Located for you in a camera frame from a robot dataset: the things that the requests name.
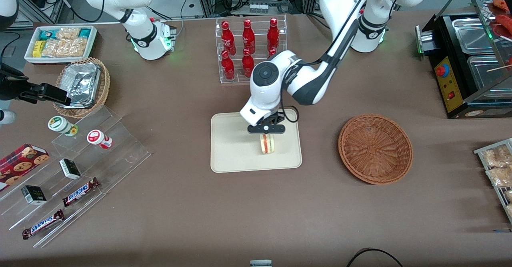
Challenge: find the grey wire tray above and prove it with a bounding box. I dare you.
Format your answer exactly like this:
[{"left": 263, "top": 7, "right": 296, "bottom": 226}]
[{"left": 474, "top": 138, "right": 512, "bottom": 224}]

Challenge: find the red sausage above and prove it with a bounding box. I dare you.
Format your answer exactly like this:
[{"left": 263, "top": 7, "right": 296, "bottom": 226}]
[
  {"left": 492, "top": 0, "right": 512, "bottom": 14},
  {"left": 496, "top": 14, "right": 512, "bottom": 40}
]

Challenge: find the aluminium foil container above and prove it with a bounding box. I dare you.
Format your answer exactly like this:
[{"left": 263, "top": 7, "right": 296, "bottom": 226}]
[{"left": 60, "top": 62, "right": 102, "bottom": 108}]

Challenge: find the clear acrylic stepped stand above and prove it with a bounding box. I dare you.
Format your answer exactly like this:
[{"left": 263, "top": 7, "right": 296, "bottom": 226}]
[{"left": 0, "top": 106, "right": 152, "bottom": 249}]

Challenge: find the red cookie box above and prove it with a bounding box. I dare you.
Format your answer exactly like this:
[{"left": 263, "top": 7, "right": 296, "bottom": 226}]
[{"left": 0, "top": 143, "right": 50, "bottom": 192}]

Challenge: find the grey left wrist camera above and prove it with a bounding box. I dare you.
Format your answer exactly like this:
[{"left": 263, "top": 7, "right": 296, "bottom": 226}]
[{"left": 246, "top": 124, "right": 286, "bottom": 135}]

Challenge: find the small black box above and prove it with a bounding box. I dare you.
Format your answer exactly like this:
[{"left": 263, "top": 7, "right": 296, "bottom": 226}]
[
  {"left": 59, "top": 158, "right": 82, "bottom": 181},
  {"left": 20, "top": 185, "right": 48, "bottom": 206}
]

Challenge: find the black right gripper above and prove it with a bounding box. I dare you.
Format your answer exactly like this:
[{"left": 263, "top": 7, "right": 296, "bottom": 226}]
[{"left": 0, "top": 62, "right": 72, "bottom": 105}]

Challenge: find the clear acrylic bottle rack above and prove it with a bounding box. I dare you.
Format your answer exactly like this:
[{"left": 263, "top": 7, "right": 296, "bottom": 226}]
[{"left": 215, "top": 14, "right": 288, "bottom": 84}]

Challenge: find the round brown wicker basket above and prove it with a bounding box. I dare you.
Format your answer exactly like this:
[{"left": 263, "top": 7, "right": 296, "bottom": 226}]
[{"left": 338, "top": 114, "right": 414, "bottom": 186}]

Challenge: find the black looped cable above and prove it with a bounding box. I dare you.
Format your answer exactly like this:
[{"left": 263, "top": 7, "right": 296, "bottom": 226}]
[{"left": 346, "top": 248, "right": 405, "bottom": 267}]

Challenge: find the red lid yogurt cup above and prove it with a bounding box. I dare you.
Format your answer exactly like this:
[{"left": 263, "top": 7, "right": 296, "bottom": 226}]
[{"left": 86, "top": 129, "right": 114, "bottom": 150}]

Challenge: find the clear rice cracker bag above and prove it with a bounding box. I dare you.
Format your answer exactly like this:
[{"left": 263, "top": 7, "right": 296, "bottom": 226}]
[
  {"left": 42, "top": 38, "right": 88, "bottom": 58},
  {"left": 56, "top": 27, "right": 81, "bottom": 42}
]

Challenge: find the black food warmer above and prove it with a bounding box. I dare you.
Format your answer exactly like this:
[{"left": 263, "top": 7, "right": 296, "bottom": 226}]
[{"left": 415, "top": 0, "right": 512, "bottom": 119}]

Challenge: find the triangular sandwich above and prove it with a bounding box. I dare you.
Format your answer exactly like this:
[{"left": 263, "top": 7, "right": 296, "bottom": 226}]
[{"left": 260, "top": 134, "right": 277, "bottom": 155}]

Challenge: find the light wicker basket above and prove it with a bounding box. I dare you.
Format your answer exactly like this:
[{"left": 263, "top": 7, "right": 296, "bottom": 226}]
[{"left": 53, "top": 57, "right": 111, "bottom": 119}]

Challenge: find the snickers bar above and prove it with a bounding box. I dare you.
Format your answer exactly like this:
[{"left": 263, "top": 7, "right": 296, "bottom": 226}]
[
  {"left": 62, "top": 177, "right": 101, "bottom": 208},
  {"left": 22, "top": 209, "right": 65, "bottom": 241}
]

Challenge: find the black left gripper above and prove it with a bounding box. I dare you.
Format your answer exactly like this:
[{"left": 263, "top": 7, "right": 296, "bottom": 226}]
[{"left": 258, "top": 112, "right": 290, "bottom": 126}]

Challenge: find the beige plastic tray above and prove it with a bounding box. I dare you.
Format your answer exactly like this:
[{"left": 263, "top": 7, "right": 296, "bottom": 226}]
[{"left": 210, "top": 109, "right": 303, "bottom": 174}]

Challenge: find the green lid yogurt cup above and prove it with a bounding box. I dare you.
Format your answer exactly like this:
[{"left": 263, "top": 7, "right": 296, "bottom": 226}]
[{"left": 48, "top": 116, "right": 79, "bottom": 137}]

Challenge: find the white rectangular snack bin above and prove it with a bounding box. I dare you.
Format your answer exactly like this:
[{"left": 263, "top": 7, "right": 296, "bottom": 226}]
[{"left": 24, "top": 25, "right": 98, "bottom": 64}]

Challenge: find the steel warmer pan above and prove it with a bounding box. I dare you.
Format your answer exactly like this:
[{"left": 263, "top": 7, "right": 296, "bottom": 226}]
[
  {"left": 452, "top": 18, "right": 497, "bottom": 55},
  {"left": 467, "top": 54, "right": 512, "bottom": 94}
]

